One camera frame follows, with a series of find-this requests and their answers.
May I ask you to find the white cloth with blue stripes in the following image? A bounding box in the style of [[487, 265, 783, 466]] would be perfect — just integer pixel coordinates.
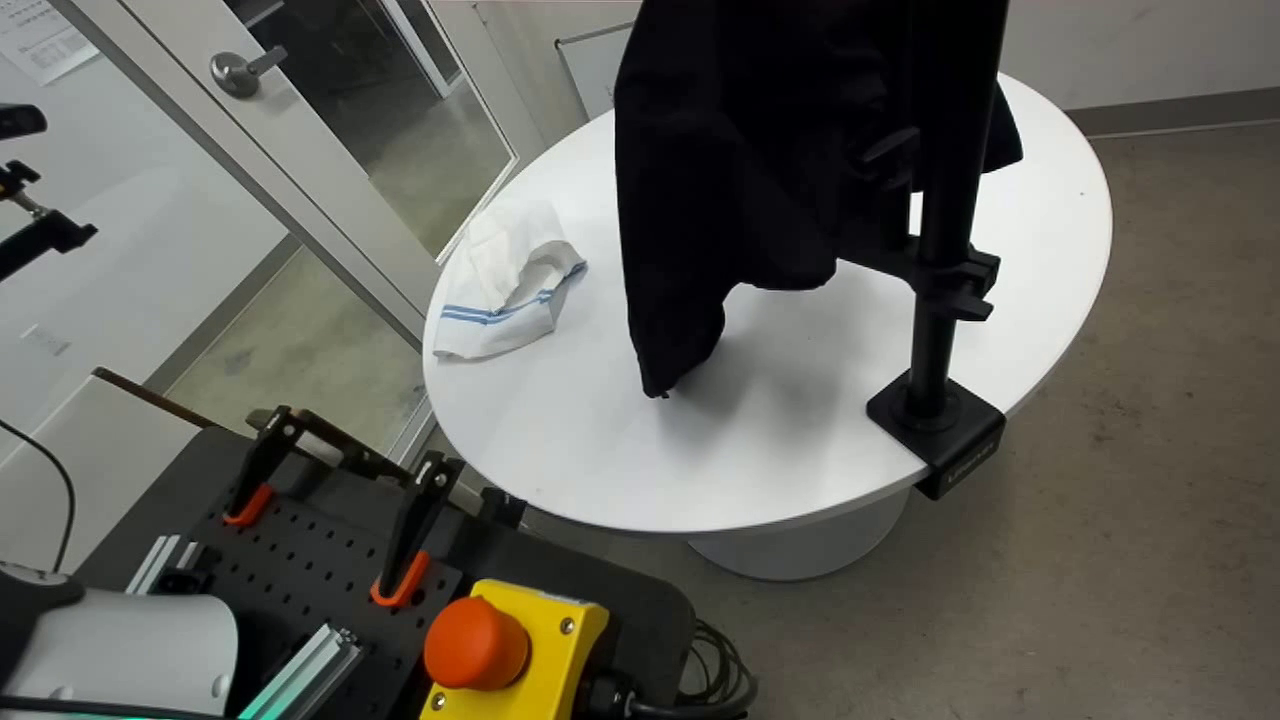
[[427, 205, 588, 362]]

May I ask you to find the black cloth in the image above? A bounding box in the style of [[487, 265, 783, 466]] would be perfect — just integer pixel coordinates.
[[612, 0, 1024, 396]]

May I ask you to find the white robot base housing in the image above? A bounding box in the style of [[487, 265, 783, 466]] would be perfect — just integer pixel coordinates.
[[0, 565, 240, 717]]

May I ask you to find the black clamp-on stand with arm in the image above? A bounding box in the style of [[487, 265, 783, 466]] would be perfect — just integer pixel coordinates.
[[866, 0, 1008, 499]]

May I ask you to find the round white table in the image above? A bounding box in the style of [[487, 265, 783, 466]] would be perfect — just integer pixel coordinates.
[[422, 81, 1111, 580]]

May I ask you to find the yellow emergency stop box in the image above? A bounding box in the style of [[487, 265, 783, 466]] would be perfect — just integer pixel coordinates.
[[421, 580, 612, 720]]

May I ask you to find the black perforated board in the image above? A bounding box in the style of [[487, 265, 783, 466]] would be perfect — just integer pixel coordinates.
[[76, 427, 694, 720]]

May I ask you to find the aluminium extrusion profile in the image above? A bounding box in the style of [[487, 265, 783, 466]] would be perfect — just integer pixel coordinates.
[[237, 622, 363, 720]]

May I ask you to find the short aluminium extrusion piece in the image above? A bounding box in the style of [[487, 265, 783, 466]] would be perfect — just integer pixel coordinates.
[[124, 537, 202, 596]]

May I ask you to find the right orange-handled clamp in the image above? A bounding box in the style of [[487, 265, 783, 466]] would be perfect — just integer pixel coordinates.
[[367, 451, 459, 611]]

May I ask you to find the orange-handled clamp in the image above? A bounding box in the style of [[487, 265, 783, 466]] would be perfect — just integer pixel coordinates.
[[222, 404, 299, 530], [367, 451, 459, 611]]

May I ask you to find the black cable bundle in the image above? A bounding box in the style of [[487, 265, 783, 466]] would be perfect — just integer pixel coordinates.
[[582, 619, 761, 720]]

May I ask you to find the glass door with metal handle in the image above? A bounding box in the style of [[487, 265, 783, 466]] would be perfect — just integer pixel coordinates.
[[51, 0, 527, 459]]

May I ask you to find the left orange-handled clamp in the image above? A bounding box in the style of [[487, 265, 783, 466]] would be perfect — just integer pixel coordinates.
[[222, 404, 299, 530]]

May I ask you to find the black camera mount at left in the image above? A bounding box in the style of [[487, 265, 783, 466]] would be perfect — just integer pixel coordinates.
[[0, 104, 95, 278]]

